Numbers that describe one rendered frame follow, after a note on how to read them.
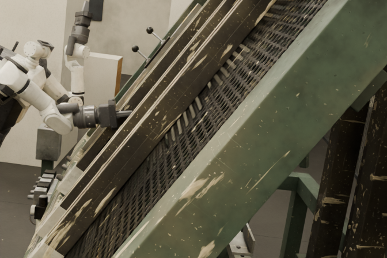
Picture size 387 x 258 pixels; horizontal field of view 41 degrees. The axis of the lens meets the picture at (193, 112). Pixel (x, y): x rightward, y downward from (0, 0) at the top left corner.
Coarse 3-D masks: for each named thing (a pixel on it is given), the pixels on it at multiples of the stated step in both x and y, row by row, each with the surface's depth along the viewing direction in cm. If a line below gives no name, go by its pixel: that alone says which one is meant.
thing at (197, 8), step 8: (200, 8) 259; (192, 16) 260; (184, 24) 260; (176, 32) 261; (160, 56) 263; (152, 64) 264; (144, 72) 264; (136, 80) 265; (128, 96) 266; (120, 104) 267; (96, 136) 270; (88, 144) 270
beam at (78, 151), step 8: (88, 136) 293; (80, 144) 282; (80, 152) 264; (72, 160) 260; (56, 200) 204; (48, 208) 208; (40, 224) 197; (32, 240) 186; (40, 240) 170; (24, 256) 176
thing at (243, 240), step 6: (246, 228) 162; (240, 234) 166; (246, 234) 162; (252, 234) 157; (234, 240) 161; (240, 240) 162; (246, 240) 161; (252, 240) 154; (234, 246) 157; (240, 246) 156; (246, 246) 158; (252, 246) 154; (234, 252) 154; (240, 252) 154; (246, 252) 154; (252, 252) 154
